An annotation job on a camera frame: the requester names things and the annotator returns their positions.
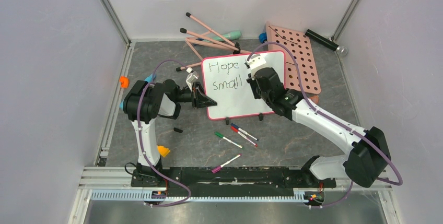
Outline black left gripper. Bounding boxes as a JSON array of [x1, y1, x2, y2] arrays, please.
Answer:
[[174, 82, 217, 110]]

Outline pink framed whiteboard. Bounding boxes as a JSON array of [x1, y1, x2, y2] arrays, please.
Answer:
[[201, 54, 274, 120]]

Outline black marker cap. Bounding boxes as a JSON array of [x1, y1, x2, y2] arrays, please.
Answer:
[[173, 127, 183, 133]]

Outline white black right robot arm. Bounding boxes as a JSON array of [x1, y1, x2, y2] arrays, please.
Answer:
[[247, 67, 391, 188]]

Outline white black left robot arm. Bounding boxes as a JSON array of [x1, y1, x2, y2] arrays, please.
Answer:
[[122, 79, 217, 186]]

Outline green whiteboard marker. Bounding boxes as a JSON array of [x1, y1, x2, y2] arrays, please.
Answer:
[[214, 132, 243, 149]]

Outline blue whiteboard marker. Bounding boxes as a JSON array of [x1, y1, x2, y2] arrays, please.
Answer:
[[230, 123, 258, 141]]

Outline red whiteboard marker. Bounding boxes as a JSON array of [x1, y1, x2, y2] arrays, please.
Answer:
[[230, 126, 258, 147]]

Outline purple whiteboard marker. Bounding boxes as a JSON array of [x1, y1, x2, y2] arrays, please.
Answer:
[[211, 154, 242, 174]]

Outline blue toy car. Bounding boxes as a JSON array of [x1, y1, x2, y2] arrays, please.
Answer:
[[259, 32, 267, 44]]

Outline orange round object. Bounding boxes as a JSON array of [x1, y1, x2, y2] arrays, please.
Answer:
[[309, 95, 319, 104]]

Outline pink perforated board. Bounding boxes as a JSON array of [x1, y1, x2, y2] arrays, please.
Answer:
[[265, 21, 321, 95]]

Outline pink easel legs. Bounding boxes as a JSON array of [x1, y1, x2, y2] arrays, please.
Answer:
[[176, 12, 251, 72]]

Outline blue toy marker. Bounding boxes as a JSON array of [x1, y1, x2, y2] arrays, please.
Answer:
[[119, 74, 156, 110]]

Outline teal green toy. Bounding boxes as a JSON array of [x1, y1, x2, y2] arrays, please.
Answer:
[[203, 31, 242, 42]]

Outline yellow orange wedge block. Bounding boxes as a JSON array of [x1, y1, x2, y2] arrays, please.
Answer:
[[157, 145, 171, 158]]

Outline black flashlight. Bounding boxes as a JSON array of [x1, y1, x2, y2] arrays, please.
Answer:
[[305, 29, 348, 56]]

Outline orange plastic piece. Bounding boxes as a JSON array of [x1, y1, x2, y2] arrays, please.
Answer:
[[119, 76, 130, 89]]

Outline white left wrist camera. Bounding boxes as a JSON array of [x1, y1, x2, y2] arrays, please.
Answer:
[[185, 67, 199, 91]]

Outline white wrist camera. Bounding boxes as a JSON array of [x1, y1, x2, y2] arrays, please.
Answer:
[[185, 67, 199, 91], [246, 54, 267, 73]]

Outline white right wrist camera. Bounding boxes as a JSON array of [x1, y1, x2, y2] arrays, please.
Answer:
[[246, 54, 267, 73]]

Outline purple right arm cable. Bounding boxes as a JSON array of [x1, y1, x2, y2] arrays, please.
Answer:
[[246, 42, 404, 208]]

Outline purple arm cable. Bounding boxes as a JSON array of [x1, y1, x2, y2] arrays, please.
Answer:
[[136, 60, 193, 208], [246, 42, 404, 208]]

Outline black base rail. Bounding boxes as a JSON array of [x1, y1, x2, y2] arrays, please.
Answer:
[[130, 167, 336, 197]]

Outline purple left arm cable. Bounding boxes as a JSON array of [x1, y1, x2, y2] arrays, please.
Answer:
[[136, 60, 193, 208]]

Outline white cable comb strip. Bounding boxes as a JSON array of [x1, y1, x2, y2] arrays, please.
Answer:
[[90, 189, 308, 203]]

